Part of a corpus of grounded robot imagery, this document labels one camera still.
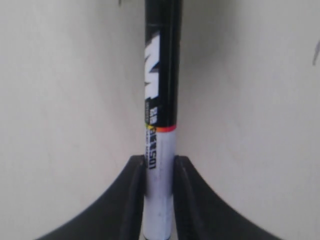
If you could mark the black and white marker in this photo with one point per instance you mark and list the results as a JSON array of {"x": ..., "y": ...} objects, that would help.
[{"x": 163, "y": 24}]

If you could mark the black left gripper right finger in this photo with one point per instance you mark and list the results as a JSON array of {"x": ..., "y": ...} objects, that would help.
[{"x": 201, "y": 214}]

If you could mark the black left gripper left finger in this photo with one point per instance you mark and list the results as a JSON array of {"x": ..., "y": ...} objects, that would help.
[{"x": 115, "y": 215}]

